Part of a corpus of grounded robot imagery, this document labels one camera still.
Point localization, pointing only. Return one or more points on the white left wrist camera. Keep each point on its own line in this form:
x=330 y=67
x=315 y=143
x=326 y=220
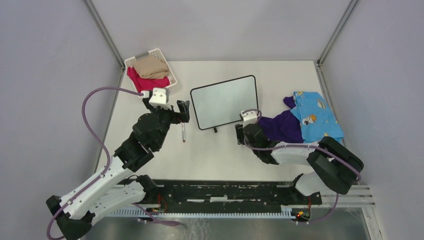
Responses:
x=156 y=98

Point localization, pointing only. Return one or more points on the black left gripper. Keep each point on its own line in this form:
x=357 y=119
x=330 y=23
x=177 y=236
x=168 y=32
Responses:
x=183 y=107

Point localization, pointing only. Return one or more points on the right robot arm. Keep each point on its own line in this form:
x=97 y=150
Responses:
x=334 y=167

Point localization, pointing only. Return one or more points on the white plastic basket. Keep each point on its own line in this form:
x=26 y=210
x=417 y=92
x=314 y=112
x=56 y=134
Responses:
x=173 y=87

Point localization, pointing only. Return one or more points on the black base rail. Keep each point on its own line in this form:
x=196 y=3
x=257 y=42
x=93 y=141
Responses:
x=225 y=197

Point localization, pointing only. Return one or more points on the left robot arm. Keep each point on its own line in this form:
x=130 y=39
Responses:
x=76 y=212

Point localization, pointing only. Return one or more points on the white whiteboard marker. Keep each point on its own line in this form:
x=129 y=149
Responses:
x=183 y=130

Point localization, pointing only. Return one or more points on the purple cloth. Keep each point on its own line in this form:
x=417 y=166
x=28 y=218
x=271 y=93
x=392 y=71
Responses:
x=284 y=127

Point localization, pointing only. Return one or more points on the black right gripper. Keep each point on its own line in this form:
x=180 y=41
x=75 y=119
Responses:
x=239 y=134

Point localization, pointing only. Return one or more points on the black framed whiteboard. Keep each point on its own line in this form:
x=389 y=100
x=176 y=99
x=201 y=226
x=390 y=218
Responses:
x=221 y=103

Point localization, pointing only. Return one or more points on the beige folded cloth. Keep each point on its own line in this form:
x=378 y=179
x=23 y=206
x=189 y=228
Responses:
x=151 y=68

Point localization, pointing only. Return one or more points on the magenta cloth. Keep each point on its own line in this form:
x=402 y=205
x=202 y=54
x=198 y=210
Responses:
x=144 y=84

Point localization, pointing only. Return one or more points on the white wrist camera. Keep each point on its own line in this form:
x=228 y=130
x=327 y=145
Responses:
x=249 y=116
x=156 y=98

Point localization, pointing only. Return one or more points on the blue patterned cloth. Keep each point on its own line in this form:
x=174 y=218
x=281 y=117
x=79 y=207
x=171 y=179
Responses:
x=316 y=117

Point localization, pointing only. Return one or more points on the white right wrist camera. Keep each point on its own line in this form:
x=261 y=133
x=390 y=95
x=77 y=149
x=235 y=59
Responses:
x=249 y=116

